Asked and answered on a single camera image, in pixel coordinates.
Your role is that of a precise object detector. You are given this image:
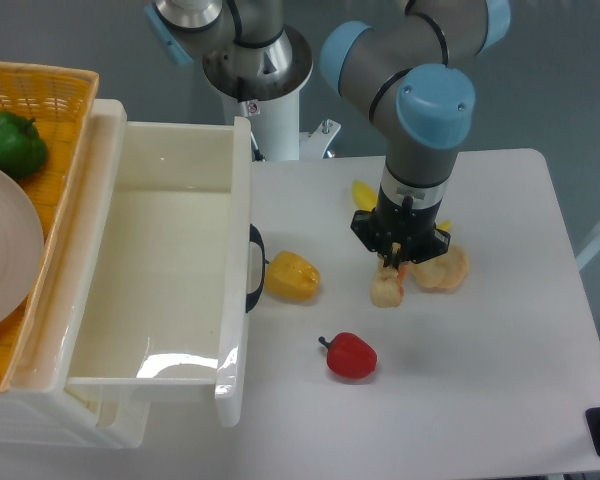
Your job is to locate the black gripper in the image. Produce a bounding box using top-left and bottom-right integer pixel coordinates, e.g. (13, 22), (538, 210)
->
(351, 190), (451, 268)

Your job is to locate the square golden bread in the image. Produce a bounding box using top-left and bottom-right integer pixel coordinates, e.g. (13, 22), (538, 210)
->
(370, 261), (408, 308)

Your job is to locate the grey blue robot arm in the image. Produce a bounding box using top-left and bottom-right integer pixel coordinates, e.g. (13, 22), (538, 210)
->
(145, 1), (511, 267)

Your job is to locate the round knotted bread roll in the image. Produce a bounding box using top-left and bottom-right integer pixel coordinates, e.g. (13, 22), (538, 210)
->
(411, 245), (470, 290)

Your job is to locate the white upper drawer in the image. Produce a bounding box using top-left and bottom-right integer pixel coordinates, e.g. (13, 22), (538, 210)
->
(67, 118), (258, 427)

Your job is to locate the white drawer cabinet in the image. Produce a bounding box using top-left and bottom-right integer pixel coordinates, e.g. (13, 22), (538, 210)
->
(0, 99), (149, 449)

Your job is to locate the yellow banana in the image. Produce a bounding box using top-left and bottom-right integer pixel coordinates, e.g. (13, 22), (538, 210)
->
(351, 180), (446, 212)

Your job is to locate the yellow bell pepper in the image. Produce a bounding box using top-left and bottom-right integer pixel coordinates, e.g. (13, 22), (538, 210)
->
(264, 251), (321, 301)

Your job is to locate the red bell pepper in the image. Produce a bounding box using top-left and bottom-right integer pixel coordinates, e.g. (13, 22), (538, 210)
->
(318, 332), (378, 380)

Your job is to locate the orange woven basket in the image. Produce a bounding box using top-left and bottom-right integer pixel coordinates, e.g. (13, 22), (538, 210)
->
(0, 61), (99, 393)

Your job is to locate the beige plate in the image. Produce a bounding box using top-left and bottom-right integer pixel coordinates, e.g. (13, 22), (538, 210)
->
(0, 171), (44, 322)

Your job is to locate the green bell pepper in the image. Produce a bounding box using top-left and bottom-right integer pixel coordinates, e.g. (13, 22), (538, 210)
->
(0, 111), (48, 180)

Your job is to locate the black drawer handle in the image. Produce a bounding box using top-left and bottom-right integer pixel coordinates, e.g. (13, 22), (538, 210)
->
(246, 224), (268, 313)

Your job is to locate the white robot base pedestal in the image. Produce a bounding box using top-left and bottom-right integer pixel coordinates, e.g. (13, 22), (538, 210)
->
(203, 26), (341, 161)

